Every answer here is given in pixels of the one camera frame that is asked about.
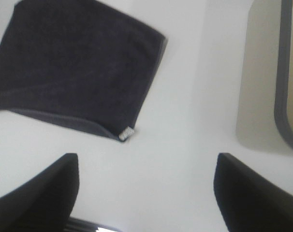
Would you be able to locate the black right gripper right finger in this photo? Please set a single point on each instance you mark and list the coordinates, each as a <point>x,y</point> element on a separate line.
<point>247,201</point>

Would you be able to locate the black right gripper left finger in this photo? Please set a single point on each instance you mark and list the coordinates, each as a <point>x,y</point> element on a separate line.
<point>44,203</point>

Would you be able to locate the dark blue-grey towel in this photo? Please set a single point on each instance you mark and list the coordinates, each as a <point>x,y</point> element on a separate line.
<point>78,64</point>

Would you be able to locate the beige basket grey rim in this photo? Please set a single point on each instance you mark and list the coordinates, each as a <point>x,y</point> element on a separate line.
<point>265,112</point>

